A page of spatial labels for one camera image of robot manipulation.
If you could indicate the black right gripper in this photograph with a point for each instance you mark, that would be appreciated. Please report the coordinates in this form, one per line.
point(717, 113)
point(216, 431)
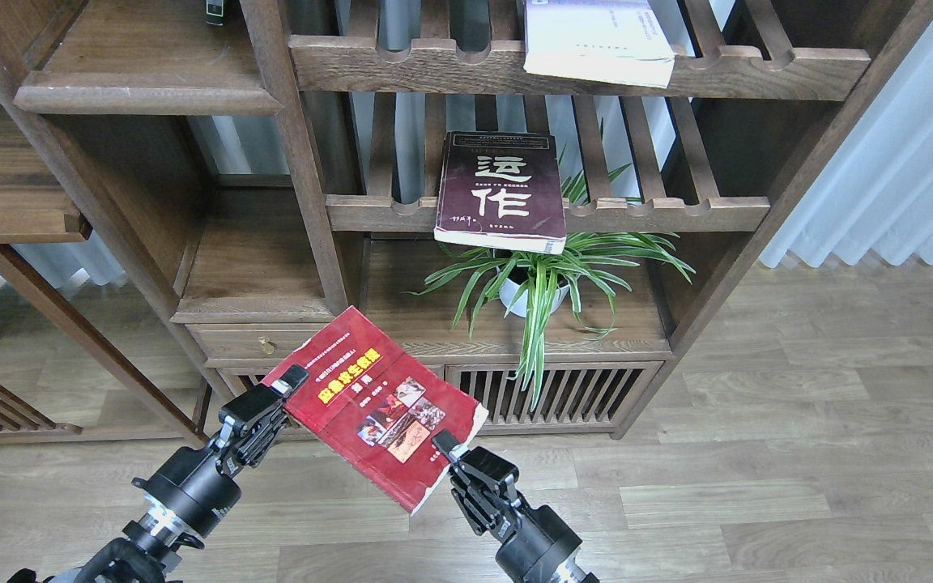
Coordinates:
point(536, 545)

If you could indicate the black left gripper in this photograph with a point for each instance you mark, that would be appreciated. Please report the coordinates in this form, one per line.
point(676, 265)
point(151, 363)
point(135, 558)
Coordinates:
point(195, 488)

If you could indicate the red paperback book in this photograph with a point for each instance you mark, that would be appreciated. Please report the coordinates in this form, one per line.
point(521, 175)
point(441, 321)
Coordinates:
point(378, 407)

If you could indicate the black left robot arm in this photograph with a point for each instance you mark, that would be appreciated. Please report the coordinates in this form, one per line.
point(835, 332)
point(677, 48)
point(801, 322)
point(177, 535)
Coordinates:
point(147, 552)

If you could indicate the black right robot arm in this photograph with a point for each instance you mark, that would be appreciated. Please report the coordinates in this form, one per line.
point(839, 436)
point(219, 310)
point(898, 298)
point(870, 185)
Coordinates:
point(537, 545)

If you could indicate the small dark object top shelf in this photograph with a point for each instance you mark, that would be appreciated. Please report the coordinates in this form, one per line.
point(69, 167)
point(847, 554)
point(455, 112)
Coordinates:
point(215, 12)

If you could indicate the white book top shelf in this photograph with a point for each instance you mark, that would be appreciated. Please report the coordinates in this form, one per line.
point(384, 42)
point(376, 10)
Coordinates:
point(617, 42)

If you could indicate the brass drawer knob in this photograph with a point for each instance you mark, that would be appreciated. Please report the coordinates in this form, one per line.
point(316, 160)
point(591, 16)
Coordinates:
point(268, 347)

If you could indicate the white plant pot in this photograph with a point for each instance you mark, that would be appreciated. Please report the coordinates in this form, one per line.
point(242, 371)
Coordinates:
point(517, 301)

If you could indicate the dark wooden bookshelf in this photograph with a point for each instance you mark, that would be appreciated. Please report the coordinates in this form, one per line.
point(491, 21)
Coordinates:
point(257, 178)

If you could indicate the green spider plant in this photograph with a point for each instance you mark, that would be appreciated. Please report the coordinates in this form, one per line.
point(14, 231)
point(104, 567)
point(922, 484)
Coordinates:
point(587, 257)

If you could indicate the dark maroon book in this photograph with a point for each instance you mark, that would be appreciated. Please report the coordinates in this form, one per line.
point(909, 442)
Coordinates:
point(501, 190)

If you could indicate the white sheer curtain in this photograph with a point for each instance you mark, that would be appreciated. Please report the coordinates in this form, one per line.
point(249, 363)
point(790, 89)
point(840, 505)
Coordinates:
point(876, 195)

